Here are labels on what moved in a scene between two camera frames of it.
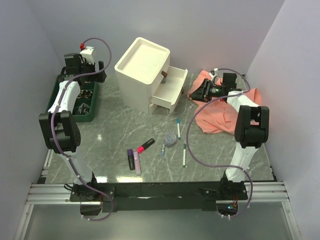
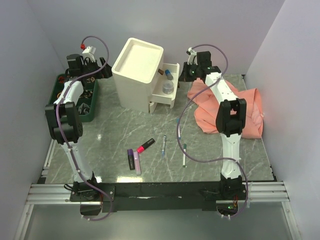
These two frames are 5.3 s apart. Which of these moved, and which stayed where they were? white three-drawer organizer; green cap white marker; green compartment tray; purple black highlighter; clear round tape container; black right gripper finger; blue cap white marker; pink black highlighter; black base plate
Moved: black right gripper finger; white three-drawer organizer; clear round tape container
Stayed: green compartment tray; pink black highlighter; green cap white marker; purple black highlighter; blue cap white marker; black base plate
